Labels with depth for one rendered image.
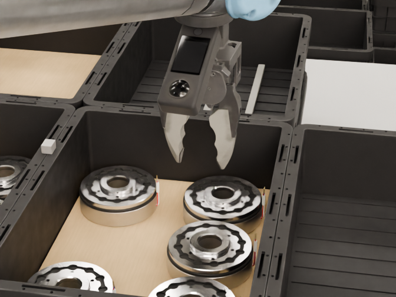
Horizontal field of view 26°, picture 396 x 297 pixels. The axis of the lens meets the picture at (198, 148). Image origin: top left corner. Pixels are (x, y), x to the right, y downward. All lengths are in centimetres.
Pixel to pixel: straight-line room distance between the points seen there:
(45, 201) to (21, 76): 52
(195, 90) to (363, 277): 30
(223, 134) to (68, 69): 55
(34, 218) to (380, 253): 43
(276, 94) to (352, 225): 39
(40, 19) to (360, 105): 114
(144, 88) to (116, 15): 76
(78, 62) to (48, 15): 92
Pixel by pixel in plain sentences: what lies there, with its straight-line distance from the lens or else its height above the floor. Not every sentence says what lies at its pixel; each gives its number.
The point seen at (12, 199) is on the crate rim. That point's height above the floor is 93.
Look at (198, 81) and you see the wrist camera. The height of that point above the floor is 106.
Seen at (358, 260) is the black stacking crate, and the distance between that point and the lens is 108.
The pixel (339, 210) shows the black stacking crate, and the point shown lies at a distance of 117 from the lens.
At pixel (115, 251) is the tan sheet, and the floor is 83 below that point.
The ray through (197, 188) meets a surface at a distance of 114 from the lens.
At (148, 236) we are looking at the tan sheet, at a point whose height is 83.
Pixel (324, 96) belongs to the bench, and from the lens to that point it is 175.
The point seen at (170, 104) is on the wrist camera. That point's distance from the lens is 97.
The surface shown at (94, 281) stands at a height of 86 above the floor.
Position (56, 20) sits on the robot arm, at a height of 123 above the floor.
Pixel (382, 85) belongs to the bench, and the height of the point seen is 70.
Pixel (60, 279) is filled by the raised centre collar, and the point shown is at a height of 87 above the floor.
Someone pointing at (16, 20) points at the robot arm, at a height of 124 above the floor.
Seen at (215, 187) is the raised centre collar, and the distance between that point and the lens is 113.
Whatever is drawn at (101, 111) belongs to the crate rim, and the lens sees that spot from 119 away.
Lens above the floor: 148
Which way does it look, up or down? 30 degrees down
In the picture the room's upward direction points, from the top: straight up
